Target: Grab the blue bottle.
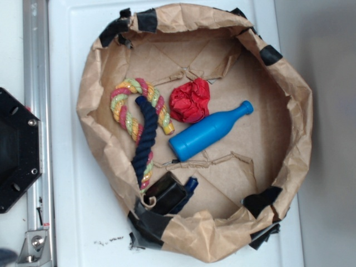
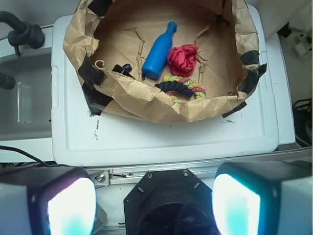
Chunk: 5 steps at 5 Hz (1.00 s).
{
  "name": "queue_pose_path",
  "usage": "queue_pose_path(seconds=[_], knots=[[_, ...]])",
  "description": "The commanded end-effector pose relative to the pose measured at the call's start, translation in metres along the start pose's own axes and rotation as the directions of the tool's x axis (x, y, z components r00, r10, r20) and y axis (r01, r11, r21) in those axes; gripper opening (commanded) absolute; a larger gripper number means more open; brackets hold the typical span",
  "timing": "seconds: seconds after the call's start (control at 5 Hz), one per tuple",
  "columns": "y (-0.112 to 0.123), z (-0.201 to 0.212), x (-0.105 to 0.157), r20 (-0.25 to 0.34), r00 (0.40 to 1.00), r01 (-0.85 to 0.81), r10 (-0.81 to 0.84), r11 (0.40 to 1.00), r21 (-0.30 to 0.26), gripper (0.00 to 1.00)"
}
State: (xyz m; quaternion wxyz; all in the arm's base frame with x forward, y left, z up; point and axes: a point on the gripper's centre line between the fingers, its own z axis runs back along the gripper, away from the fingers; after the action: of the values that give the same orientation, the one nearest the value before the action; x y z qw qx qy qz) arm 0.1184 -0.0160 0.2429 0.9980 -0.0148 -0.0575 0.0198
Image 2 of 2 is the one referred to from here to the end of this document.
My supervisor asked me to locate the crumpled red cloth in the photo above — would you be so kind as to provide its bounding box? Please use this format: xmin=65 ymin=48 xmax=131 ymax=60
xmin=167 ymin=45 xmax=198 ymax=77

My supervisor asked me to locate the black cable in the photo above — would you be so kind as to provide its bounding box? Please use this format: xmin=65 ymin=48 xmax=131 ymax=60
xmin=0 ymin=145 xmax=71 ymax=168

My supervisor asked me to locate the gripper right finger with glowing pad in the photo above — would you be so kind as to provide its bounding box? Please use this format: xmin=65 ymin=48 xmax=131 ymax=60
xmin=212 ymin=161 xmax=313 ymax=235

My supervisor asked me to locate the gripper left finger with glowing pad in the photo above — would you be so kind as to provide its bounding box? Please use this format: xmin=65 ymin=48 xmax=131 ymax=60
xmin=0 ymin=166 xmax=96 ymax=235

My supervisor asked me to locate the crumpled brown paper liner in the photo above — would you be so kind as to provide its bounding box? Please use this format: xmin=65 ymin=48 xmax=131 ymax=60
xmin=63 ymin=0 xmax=267 ymax=123

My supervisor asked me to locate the small dark blue object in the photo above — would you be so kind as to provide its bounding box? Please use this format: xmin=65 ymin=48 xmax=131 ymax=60
xmin=112 ymin=64 xmax=132 ymax=77

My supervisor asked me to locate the multicolour braided rope toy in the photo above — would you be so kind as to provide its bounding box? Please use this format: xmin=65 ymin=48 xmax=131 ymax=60
xmin=154 ymin=75 xmax=206 ymax=107

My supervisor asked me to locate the black octagonal mount plate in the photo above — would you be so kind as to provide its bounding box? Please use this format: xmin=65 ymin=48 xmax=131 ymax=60
xmin=124 ymin=169 xmax=219 ymax=235

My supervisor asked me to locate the blue plastic bottle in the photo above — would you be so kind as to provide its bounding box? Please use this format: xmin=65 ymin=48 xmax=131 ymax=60
xmin=142 ymin=22 xmax=177 ymax=80

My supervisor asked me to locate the white plastic bin lid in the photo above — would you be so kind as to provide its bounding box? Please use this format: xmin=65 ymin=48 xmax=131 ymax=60
xmin=51 ymin=15 xmax=279 ymax=166

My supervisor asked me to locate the aluminium extrusion rail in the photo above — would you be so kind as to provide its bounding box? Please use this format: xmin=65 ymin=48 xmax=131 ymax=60
xmin=86 ymin=147 xmax=313 ymax=188

